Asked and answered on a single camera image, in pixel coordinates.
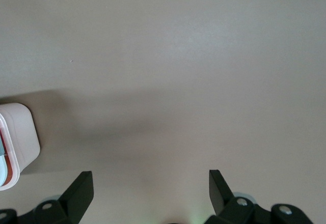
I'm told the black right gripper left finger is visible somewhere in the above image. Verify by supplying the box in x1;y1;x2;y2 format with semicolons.
32;171;94;224

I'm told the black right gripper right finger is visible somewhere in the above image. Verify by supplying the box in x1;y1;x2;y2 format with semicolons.
205;169;255;224

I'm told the pale pink box base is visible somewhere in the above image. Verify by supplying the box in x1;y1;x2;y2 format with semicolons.
0;103;41;191

